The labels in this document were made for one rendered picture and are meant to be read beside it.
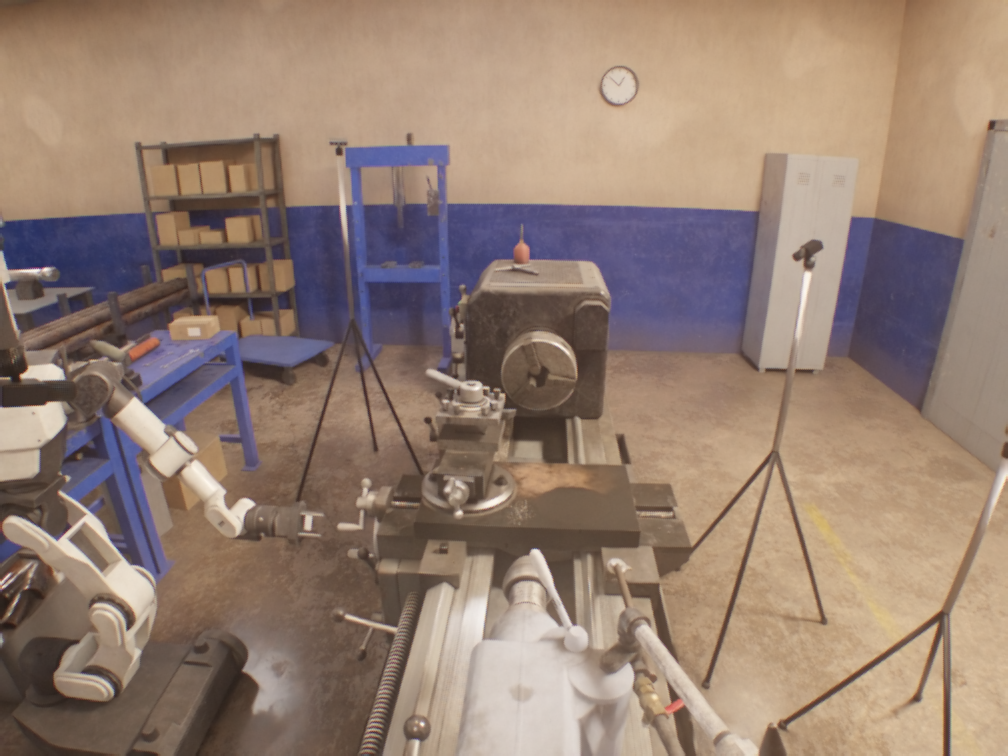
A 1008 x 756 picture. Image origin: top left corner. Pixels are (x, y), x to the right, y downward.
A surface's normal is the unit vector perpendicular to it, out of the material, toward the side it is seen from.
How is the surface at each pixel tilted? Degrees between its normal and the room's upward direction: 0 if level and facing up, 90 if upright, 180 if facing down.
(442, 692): 0
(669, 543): 0
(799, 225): 90
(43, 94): 90
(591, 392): 90
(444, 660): 0
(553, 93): 90
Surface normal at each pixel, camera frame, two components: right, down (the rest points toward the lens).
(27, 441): 0.47, 0.39
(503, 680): 0.00, -0.93
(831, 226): -0.07, 0.37
